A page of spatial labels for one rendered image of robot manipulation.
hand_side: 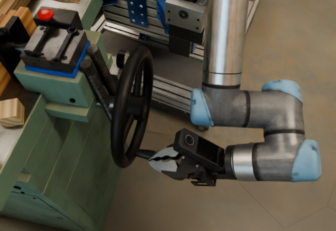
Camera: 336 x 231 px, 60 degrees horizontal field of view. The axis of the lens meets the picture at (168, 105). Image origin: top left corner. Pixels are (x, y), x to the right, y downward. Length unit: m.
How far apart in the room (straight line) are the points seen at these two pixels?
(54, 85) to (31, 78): 0.04
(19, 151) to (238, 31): 0.47
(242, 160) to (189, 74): 0.98
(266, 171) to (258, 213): 0.92
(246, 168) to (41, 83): 0.43
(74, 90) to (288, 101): 0.41
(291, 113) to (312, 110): 1.24
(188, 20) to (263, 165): 0.60
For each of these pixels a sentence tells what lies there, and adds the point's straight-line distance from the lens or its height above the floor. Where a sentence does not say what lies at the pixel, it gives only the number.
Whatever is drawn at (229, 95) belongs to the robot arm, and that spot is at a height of 0.95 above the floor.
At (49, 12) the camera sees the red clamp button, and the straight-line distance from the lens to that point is 0.63.
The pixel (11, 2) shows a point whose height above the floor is 0.94.
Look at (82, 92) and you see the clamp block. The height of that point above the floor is 0.93.
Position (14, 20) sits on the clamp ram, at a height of 1.00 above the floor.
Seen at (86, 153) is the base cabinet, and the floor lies 0.54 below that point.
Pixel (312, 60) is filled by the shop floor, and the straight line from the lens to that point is 2.06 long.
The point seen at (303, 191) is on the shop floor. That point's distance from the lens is 1.59.
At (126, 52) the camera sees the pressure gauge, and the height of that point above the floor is 0.69.
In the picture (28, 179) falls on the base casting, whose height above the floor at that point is 0.80.
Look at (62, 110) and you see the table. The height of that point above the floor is 0.87.
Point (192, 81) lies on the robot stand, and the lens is 1.49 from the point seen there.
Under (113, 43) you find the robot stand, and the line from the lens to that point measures 1.68.
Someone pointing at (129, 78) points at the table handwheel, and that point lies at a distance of 0.57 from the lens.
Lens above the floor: 1.40
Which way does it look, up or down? 58 degrees down
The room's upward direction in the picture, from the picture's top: straight up
